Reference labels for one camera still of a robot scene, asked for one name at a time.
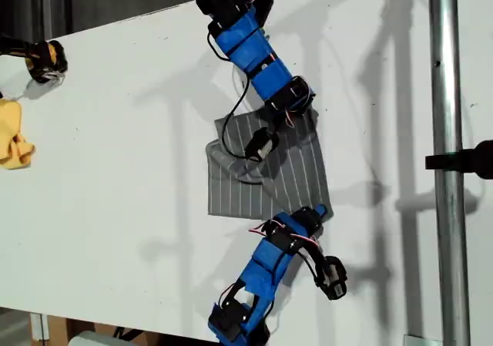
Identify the steel post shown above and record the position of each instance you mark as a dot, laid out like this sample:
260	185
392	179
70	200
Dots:
447	91

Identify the white table leg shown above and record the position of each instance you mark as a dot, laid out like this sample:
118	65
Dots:
38	326

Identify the short black camera stalk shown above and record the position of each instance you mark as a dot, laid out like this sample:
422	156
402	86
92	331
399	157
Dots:
274	127
312	253

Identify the black clamp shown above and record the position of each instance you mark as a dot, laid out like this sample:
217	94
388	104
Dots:
462	161

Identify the yellow cloth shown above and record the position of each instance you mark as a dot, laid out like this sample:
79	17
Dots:
11	130

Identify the white plastic container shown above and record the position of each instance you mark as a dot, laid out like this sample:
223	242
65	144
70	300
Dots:
88	339

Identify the brown cardboard box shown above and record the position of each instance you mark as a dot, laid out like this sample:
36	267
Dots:
58	326

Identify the grey white-striped towel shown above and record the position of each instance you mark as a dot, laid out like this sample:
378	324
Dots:
296	176

